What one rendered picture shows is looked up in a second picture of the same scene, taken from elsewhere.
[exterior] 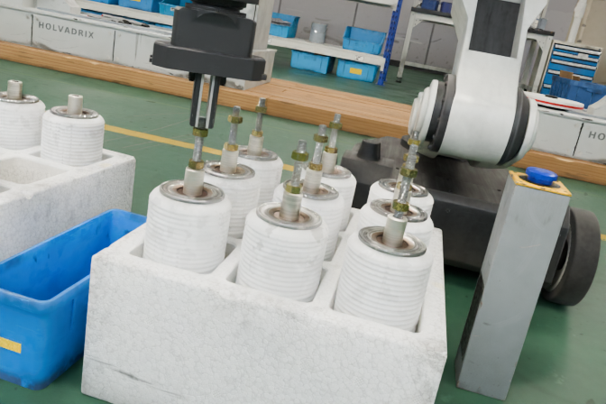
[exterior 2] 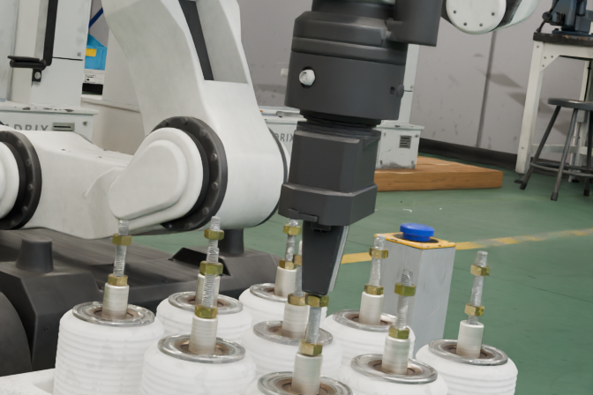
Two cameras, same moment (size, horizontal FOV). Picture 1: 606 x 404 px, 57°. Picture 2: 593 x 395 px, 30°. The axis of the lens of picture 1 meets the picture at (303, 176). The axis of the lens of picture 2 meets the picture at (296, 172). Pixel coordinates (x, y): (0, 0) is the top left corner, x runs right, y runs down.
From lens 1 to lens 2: 0.89 m
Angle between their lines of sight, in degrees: 59
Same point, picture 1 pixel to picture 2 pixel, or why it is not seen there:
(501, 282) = not seen: hidden behind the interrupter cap
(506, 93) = (262, 132)
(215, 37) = (366, 167)
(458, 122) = (236, 184)
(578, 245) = not seen: hidden behind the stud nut
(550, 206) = (445, 262)
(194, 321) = not seen: outside the picture
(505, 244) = (417, 319)
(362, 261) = (488, 383)
